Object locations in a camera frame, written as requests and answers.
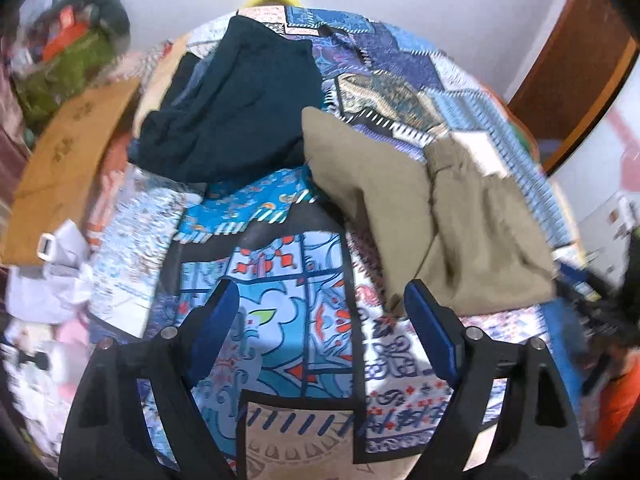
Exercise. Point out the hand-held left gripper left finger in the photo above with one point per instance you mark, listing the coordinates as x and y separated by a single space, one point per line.
215 330

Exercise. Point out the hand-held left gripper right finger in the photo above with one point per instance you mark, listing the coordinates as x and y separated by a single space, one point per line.
430 335

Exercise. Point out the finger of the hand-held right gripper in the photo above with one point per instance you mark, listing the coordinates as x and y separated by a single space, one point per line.
575 285

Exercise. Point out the khaki pants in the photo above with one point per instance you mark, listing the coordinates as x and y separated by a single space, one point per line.
380 195

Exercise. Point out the dark navy pants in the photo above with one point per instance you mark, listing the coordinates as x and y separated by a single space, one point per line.
235 110

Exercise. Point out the white wardrobe panel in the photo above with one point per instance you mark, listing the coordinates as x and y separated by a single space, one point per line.
600 230

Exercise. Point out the blue patchwork blanket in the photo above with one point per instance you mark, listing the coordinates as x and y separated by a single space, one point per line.
300 310

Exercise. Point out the pink cloth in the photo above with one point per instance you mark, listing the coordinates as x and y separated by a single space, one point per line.
75 330

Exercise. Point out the white crumpled cloth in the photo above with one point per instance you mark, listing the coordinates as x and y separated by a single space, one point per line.
45 290

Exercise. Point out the small white plastic clip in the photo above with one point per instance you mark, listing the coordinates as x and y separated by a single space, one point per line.
47 246

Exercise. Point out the wooden door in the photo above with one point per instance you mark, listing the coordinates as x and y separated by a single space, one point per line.
565 60

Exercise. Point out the flat cardboard box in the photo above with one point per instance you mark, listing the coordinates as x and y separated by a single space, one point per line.
65 160

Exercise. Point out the striped pink curtain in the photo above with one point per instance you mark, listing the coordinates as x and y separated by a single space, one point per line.
10 150

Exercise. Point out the green patterned storage bag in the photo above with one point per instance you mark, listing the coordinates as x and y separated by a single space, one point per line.
65 70

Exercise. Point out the orange box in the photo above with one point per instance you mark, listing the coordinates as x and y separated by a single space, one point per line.
62 42

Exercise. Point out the grey plush pillow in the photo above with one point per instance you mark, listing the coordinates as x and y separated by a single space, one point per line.
112 15

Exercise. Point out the small red box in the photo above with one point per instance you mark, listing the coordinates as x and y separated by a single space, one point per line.
66 15

